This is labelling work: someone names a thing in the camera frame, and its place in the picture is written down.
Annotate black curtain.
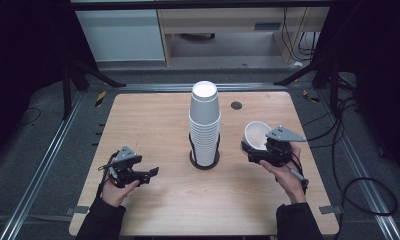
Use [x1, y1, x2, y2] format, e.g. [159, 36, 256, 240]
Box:
[0, 0, 99, 161]
[312, 0, 400, 183]

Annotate white cabinet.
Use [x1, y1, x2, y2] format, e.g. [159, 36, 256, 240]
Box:
[75, 9, 166, 63]

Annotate light wooden desk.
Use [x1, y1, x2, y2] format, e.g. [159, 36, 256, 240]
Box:
[157, 7, 332, 66]

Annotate thin black floor cable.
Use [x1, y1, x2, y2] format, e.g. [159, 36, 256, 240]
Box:
[14, 106, 42, 130]

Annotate black floor cable bundle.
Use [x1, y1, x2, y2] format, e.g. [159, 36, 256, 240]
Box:
[302, 96, 360, 150]

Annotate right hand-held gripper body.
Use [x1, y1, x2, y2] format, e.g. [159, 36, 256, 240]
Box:
[265, 125, 307, 168]

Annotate white paper cup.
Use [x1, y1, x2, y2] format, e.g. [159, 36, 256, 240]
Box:
[242, 120, 273, 153]

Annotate yellow black tape strip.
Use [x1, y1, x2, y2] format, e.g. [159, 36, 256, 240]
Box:
[302, 89, 321, 104]
[94, 90, 108, 108]

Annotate black looped floor cable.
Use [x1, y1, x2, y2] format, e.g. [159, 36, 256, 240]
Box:
[333, 176, 399, 240]

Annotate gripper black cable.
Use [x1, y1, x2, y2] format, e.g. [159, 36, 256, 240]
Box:
[287, 156, 311, 196]
[96, 151, 121, 200]

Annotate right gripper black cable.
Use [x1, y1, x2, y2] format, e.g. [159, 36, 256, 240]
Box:
[287, 156, 311, 196]

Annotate person's left hand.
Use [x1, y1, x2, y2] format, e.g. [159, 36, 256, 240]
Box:
[100, 179, 141, 209]

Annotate aluminium rail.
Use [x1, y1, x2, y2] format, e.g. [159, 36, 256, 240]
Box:
[317, 96, 400, 240]
[0, 91, 86, 240]
[116, 82, 289, 93]

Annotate black hanging cables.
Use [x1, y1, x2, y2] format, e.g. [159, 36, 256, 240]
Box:
[281, 6, 322, 63]

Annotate black wire cup holder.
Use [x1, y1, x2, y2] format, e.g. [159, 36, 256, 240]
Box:
[188, 132, 221, 171]

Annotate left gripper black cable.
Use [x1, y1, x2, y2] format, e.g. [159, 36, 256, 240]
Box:
[96, 151, 121, 200]

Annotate stack of white cups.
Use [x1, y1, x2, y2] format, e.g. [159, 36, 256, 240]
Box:
[188, 80, 222, 167]

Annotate black metal stand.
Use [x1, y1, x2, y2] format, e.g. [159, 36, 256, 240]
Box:
[273, 59, 357, 115]
[61, 59, 127, 121]

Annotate person's right hand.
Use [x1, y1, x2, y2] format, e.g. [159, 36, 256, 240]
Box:
[258, 142, 308, 205]

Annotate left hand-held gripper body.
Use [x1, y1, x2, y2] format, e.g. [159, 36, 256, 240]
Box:
[107, 145, 143, 189]

